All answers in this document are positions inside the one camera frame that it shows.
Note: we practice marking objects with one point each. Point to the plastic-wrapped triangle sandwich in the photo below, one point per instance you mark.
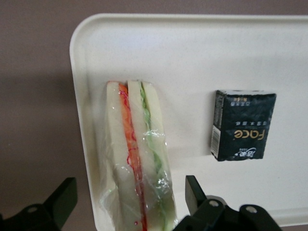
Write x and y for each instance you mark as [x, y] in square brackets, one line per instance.
[134, 149]

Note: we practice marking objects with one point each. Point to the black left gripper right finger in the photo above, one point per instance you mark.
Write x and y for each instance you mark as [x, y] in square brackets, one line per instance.
[216, 216]

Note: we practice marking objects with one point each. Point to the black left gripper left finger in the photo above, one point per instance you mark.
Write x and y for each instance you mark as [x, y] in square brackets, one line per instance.
[31, 216]

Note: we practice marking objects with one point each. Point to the beige plastic tray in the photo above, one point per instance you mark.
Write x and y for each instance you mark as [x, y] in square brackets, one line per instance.
[192, 60]

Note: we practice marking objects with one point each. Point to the black Face tissue pack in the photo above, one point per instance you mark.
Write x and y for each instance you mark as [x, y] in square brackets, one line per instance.
[243, 125]

